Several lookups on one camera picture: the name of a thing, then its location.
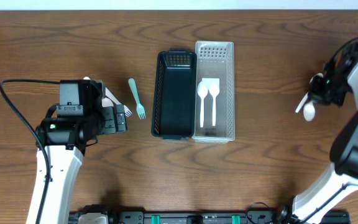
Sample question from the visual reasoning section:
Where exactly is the white spoon crossed top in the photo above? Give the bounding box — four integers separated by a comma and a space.
295, 73, 323, 113

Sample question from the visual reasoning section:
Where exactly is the white spoon crossed under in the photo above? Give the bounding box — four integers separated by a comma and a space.
303, 101, 316, 122

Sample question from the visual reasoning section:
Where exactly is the white spoon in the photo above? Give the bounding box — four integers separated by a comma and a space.
209, 83, 220, 126
83, 77, 114, 108
197, 82, 208, 128

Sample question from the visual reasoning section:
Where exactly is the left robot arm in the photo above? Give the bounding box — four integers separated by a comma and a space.
26, 78, 127, 223

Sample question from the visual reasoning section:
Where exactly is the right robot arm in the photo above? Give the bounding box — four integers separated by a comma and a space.
275, 39, 358, 223

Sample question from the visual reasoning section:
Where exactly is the white fork middle left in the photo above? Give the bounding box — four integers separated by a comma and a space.
105, 87, 132, 117

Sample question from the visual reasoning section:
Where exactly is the mint green fork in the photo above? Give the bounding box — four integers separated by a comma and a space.
128, 78, 146, 119

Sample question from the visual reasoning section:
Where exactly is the black plastic basket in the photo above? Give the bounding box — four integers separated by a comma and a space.
151, 49, 197, 140

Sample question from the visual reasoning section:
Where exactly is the clear plastic basket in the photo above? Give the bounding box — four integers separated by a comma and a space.
193, 40, 235, 143

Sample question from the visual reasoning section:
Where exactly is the right black cable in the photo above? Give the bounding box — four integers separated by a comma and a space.
329, 33, 358, 68

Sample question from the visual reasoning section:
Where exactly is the black cable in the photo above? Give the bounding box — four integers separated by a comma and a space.
0, 78, 61, 224
329, 33, 358, 68

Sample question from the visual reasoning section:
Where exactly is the left black cable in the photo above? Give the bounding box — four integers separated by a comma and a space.
0, 78, 61, 224

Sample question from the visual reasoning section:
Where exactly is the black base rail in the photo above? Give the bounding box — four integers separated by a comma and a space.
68, 202, 351, 224

